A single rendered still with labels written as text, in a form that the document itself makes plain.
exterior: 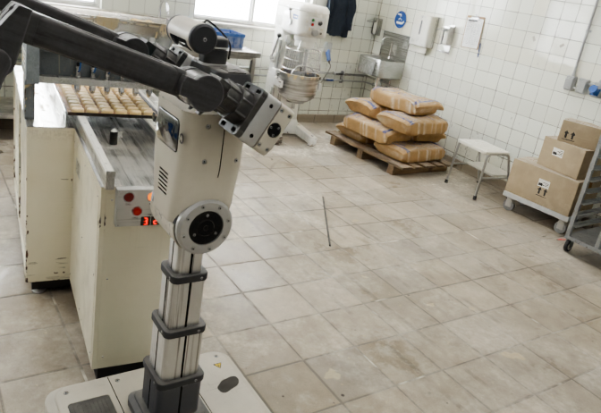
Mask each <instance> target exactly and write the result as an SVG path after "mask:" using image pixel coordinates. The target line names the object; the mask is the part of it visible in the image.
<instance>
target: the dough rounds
mask: <svg viewBox="0 0 601 413"><path fill-rule="evenodd" d="M55 85H56V87H57V89H58V91H59V94H60V96H61V98H62V100H63V103H64V105H65V107H66V110H67V112H75V113H96V114H136V115H152V114H153V112H154V111H153V110H152V109H151V108H150V107H149V106H148V105H147V103H146V102H145V101H144V100H143V99H142V98H141V97H140V96H139V94H138V95H137V96H136V97H134V96H133V94H132V88H125V89H124V93H123V95H122V96H120V95H119V93H118V88H110V92H109V94H108V95H105V92H104V87H96V91H95V93H94V94H90V91H89V86H80V93H75V90H74V85H66V84H55Z"/></svg>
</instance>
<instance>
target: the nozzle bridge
mask: <svg viewBox="0 0 601 413"><path fill-rule="evenodd" d="M77 62H78V61H75V60H73V59H70V58H67V57H64V56H61V55H58V54H55V53H52V52H49V51H46V50H44V49H41V48H38V47H34V46H30V45H27V44H24V43H22V45H21V67H22V70H23V115H24V119H30V120H34V119H35V84H39V83H53V84H66V85H81V86H94V87H109V88H122V89H149V90H158V89H156V88H151V87H150V86H147V85H144V84H141V83H138V82H134V81H133V80H129V79H126V78H124V81H120V76H118V75H115V74H113V73H111V72H110V80H106V71H103V70H100V69H98V68H96V76H95V77H96V78H95V79H94V80H93V79H91V78H90V69H91V66H90V65H87V64H85V63H81V68H80V78H76V77H75V68H76V67H75V66H76V64H77Z"/></svg>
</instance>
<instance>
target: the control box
mask: <svg viewBox="0 0 601 413"><path fill-rule="evenodd" d="M153 190H154V186H138V187H115V202H114V226H115V227H123V226H141V225H160V224H159V223H157V224H153V220H154V216H153V215H152V213H151V208H150V200H149V199H148V195H149V194H150V193H152V192H153ZM128 193H131V194H133V196H134V199H133V201H131V202H127V201H126V200H125V199H124V196H125V195H126V194H128ZM135 207H139V208H140V209H141V214H140V215H134V214H133V212H132V210H133V209H134V208H135ZM144 217H147V218H148V220H147V219H145V221H147V222H148V223H147V222H145V223H147V224H144V223H143V222H144V221H143V219H144Z"/></svg>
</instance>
